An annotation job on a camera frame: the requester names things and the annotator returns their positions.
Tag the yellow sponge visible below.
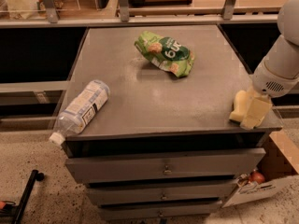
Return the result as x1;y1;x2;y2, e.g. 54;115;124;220
229;90;249;123

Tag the green rice chip bag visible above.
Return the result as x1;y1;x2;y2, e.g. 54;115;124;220
135;31;195;77

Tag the metal shelf rail frame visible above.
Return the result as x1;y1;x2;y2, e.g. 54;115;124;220
0;0;289;28

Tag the black metal stand leg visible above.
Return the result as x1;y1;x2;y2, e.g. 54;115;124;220
11;170;45;224

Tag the grey drawer cabinet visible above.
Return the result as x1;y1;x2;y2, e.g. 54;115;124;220
64;25;280;220

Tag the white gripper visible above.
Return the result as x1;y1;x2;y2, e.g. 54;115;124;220
240;58;299;130

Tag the clear plastic water bottle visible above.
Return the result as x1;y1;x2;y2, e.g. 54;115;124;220
49;79;110;146

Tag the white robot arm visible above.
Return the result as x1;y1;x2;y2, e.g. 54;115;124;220
240;0;299;130

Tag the open cardboard box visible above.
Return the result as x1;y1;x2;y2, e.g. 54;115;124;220
224;131;299;207

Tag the red onion in box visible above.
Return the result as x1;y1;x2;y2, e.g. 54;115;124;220
249;171;265;184

